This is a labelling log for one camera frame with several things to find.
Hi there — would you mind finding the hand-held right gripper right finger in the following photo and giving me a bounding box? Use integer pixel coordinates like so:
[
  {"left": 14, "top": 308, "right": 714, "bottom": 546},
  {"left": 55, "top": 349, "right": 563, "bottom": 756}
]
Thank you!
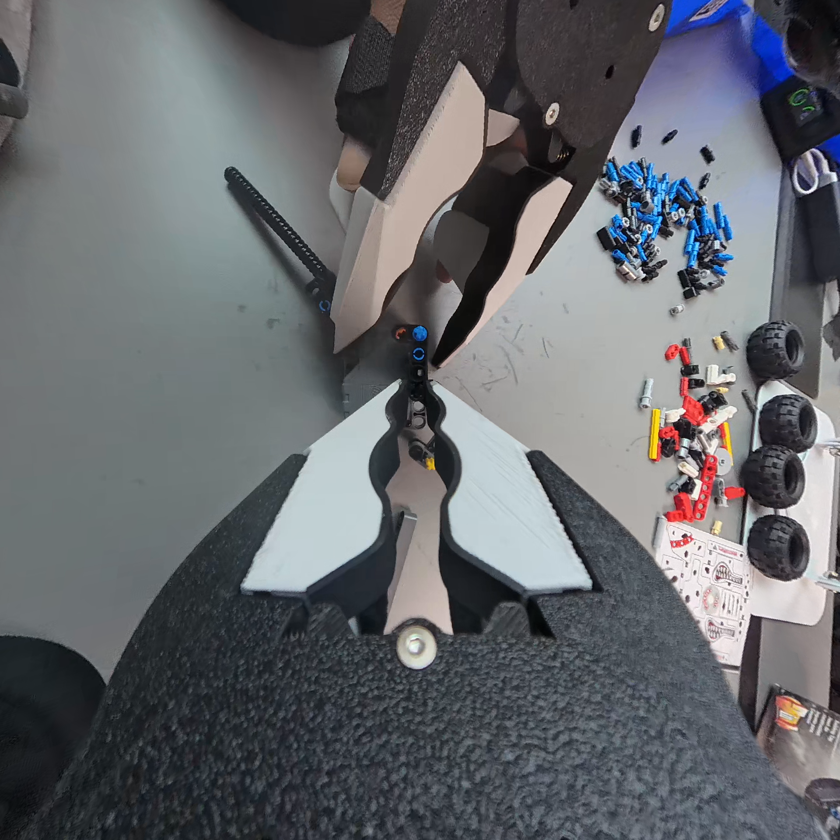
[{"left": 430, "top": 381, "right": 593, "bottom": 621}]

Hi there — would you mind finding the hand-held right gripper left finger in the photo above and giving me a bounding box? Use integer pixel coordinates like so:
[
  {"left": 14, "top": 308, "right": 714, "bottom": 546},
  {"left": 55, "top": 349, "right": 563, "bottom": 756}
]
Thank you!
[{"left": 241, "top": 379, "right": 403, "bottom": 621}]

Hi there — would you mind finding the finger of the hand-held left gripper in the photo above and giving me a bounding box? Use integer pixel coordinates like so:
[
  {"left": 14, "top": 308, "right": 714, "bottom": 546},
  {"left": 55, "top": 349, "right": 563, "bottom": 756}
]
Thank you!
[
  {"left": 430, "top": 164, "right": 577, "bottom": 370},
  {"left": 330, "top": 62, "right": 490, "bottom": 355}
]

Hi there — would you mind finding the black toothed toy rack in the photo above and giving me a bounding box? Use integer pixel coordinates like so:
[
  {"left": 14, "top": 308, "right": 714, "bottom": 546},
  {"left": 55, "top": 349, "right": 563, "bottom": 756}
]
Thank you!
[{"left": 224, "top": 166, "right": 337, "bottom": 317}]

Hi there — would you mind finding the black toy brick assembly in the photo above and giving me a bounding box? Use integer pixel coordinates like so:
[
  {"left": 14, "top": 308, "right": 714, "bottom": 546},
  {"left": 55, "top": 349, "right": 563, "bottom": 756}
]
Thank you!
[{"left": 341, "top": 323, "right": 439, "bottom": 473}]

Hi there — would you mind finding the grey desk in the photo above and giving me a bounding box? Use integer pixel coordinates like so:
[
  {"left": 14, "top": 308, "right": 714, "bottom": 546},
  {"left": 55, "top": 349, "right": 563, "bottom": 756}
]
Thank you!
[{"left": 0, "top": 0, "right": 840, "bottom": 723}]

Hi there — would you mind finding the person's left hand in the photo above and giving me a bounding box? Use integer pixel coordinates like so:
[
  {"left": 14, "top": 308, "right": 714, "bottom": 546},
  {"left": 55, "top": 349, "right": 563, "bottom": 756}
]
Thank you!
[{"left": 331, "top": 146, "right": 370, "bottom": 198}]

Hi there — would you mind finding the grey toy brick piece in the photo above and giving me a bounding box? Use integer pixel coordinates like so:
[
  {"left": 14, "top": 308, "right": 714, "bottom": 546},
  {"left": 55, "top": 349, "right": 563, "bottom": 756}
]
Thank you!
[{"left": 392, "top": 507, "right": 419, "bottom": 560}]

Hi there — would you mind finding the pile of blue black pins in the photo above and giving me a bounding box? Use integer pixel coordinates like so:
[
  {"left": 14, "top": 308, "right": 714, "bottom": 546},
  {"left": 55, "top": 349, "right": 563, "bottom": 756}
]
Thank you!
[{"left": 596, "top": 125, "right": 736, "bottom": 296}]

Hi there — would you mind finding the pile of red white pieces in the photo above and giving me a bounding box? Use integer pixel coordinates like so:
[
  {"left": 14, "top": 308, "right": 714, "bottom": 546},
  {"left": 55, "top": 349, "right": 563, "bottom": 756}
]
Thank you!
[{"left": 640, "top": 335, "right": 749, "bottom": 532}]

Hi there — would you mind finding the white sticker sheet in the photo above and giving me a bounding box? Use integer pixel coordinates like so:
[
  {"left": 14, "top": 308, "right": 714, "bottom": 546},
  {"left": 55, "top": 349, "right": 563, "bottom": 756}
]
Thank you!
[{"left": 655, "top": 518, "right": 754, "bottom": 668}]

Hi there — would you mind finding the blue plastic box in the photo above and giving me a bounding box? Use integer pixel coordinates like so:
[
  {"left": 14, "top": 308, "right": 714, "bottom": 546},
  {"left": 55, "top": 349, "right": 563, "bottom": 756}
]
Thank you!
[{"left": 659, "top": 0, "right": 798, "bottom": 99}]

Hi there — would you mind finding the black pouch with green print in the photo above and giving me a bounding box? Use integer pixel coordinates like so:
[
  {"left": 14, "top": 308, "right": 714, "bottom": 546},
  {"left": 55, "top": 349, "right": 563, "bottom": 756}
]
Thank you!
[{"left": 760, "top": 77, "right": 840, "bottom": 160}]

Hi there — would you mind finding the black toy tyre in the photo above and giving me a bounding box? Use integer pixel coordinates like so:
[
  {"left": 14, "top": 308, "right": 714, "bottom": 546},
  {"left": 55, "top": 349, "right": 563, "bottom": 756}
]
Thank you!
[
  {"left": 740, "top": 446, "right": 807, "bottom": 508},
  {"left": 746, "top": 320, "right": 807, "bottom": 382},
  {"left": 758, "top": 394, "right": 819, "bottom": 454},
  {"left": 747, "top": 515, "right": 812, "bottom": 581}
]

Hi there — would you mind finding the dark mat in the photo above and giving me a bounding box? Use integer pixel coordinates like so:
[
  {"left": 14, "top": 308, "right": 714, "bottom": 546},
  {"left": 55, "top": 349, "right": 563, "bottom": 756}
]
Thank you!
[{"left": 738, "top": 154, "right": 840, "bottom": 713}]

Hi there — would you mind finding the black quilted jacket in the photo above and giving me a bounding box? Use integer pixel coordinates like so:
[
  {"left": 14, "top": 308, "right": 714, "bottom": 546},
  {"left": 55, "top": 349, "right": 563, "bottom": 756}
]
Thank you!
[{"left": 0, "top": 635, "right": 108, "bottom": 840}]

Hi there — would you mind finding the dark instruction booklet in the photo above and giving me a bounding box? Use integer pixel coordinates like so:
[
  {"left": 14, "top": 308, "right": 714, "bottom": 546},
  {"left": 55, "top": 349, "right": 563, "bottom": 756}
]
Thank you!
[{"left": 755, "top": 684, "right": 840, "bottom": 824}]

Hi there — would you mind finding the grey camouflage cloth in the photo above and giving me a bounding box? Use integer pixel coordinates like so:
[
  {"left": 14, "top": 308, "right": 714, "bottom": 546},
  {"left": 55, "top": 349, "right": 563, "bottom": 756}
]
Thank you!
[{"left": 0, "top": 0, "right": 34, "bottom": 148}]

